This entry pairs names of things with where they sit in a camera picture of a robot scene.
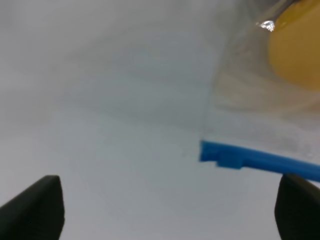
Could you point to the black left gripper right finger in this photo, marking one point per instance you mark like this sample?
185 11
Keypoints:
297 209

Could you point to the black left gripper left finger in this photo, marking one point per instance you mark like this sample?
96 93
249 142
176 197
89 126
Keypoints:
37 213

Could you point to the clear zip bag blue zipper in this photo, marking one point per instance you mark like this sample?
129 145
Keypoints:
256 118

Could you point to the yellow ball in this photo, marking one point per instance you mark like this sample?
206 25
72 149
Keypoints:
294 45

